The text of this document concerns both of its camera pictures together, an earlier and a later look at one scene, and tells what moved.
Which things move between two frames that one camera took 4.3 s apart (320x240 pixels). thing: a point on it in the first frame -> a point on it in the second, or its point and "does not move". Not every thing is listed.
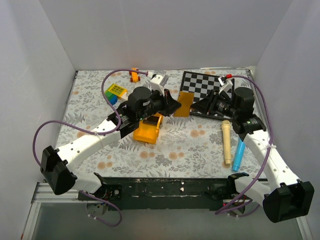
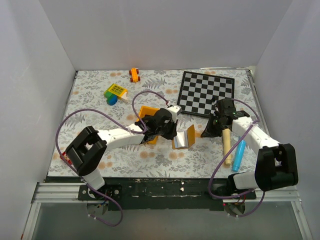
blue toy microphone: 239,155 does not move
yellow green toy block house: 114,92 does not move
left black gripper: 170,105 -> 173,131
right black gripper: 205,105 -> 209,131
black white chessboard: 201,84 does not move
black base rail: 150,193 does not move
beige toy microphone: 226,125 does not move
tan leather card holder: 186,99 -> 184,139
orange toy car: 134,75 does not move
